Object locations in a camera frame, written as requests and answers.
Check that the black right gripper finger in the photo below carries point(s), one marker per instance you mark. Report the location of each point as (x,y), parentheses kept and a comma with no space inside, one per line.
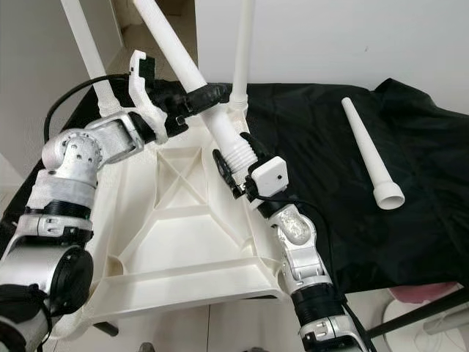
(255,149)
(226,172)

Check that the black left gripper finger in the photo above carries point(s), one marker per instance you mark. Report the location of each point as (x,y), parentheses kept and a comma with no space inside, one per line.
(204,95)

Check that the white plastic table leg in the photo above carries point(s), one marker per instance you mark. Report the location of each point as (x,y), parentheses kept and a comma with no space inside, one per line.
(242,51)
(88,59)
(370,150)
(176,51)

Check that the white plastic children table top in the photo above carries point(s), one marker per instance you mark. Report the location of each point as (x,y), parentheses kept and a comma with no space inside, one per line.
(183,249)

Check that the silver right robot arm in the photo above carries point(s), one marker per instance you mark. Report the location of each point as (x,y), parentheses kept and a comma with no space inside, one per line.
(300,246)

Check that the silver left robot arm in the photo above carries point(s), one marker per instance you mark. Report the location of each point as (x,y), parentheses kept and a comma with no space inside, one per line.
(73,165)

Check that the black shiny table cloth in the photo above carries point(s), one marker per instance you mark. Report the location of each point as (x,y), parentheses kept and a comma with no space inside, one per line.
(403,249)

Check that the black metal table leg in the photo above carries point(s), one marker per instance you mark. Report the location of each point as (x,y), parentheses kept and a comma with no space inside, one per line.
(104,328)
(421,314)

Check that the pink cloth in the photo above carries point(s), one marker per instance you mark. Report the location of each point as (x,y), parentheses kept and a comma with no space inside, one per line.
(421,291)

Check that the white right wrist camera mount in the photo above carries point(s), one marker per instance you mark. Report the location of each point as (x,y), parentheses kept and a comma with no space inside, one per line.
(269,177)

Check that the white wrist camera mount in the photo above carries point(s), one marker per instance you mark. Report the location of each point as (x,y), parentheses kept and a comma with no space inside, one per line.
(269,177)
(143,88)

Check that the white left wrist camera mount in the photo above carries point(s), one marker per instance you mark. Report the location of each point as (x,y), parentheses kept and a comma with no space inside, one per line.
(143,88)

